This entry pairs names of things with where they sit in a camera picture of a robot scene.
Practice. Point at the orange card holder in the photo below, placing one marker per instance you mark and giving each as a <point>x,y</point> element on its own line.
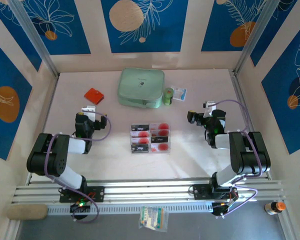
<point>93,95</point>

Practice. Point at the black vip card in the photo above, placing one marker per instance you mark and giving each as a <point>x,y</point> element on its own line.
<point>140,149</point>
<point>140,128</point>
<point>160,139</point>

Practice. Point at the clear bag of plasters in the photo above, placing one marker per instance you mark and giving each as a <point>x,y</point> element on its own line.
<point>152,217</point>

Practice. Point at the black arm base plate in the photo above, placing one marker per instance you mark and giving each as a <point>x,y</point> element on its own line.
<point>198,192</point>
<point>98,193</point>

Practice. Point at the aluminium corner post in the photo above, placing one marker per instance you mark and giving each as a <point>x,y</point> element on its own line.
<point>256,37</point>
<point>36,37</point>

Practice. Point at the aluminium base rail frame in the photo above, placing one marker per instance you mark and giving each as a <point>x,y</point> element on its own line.
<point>150,190</point>

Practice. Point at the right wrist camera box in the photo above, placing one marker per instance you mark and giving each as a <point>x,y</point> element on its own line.
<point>210,106</point>

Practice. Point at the brown bottle with orange cap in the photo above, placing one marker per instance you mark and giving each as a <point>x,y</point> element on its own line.
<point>272,208</point>

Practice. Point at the white card with red circles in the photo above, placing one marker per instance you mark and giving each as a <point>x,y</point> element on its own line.
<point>160,147</point>
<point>140,135</point>
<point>160,132</point>
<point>160,125</point>
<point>140,141</point>

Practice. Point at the aluminium side rail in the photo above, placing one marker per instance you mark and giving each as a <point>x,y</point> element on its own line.
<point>237,87</point>
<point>48,110</point>

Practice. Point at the beige foam block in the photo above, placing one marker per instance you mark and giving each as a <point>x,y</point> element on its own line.
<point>27,212</point>

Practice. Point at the white blue paper packet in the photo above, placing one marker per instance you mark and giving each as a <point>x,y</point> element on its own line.
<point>180,93</point>

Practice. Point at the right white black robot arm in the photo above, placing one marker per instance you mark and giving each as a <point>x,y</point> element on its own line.
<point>250,155</point>

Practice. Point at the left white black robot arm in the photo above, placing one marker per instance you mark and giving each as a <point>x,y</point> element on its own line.
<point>47,155</point>

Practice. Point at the red sachet strip pack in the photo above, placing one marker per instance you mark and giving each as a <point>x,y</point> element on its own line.
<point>150,140</point>

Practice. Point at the mint green zip pouch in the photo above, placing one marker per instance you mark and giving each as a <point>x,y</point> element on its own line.
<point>140,85</point>

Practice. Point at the black controller board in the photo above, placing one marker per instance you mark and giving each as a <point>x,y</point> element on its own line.
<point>220,210</point>
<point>80,207</point>

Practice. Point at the green tape roll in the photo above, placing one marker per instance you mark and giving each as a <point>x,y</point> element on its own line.
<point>168,97</point>

